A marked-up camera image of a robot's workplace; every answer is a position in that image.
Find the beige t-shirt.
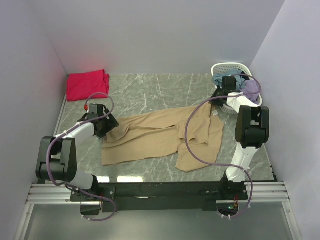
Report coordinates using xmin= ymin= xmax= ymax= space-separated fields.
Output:
xmin=101 ymin=103 xmax=224 ymax=172

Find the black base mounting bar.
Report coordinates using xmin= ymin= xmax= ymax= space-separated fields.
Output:
xmin=70 ymin=178 xmax=249 ymax=215

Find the purple cable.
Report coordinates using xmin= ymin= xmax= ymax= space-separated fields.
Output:
xmin=184 ymin=73 xmax=263 ymax=221
xmin=46 ymin=92 xmax=118 ymax=222

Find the aluminium frame rail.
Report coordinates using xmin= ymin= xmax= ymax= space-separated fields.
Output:
xmin=14 ymin=99 xmax=301 ymax=240

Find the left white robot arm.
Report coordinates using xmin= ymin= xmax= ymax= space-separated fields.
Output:
xmin=35 ymin=103 xmax=119 ymax=201

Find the white laundry basket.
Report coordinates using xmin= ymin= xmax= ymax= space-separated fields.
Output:
xmin=211 ymin=62 xmax=263 ymax=114

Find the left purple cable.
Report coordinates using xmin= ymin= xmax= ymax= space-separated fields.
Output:
xmin=46 ymin=92 xmax=118 ymax=222

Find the folded red t-shirt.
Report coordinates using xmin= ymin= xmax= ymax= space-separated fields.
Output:
xmin=66 ymin=69 xmax=110 ymax=102

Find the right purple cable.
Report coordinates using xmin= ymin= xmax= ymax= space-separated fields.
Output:
xmin=184 ymin=73 xmax=263 ymax=221

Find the purple t-shirt in basket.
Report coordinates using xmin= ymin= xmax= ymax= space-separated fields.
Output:
xmin=241 ymin=79 xmax=259 ymax=104

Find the blue t-shirt in basket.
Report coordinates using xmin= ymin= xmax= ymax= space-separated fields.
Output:
xmin=212 ymin=68 xmax=250 ymax=91

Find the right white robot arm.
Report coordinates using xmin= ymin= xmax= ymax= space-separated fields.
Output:
xmin=210 ymin=75 xmax=270 ymax=200

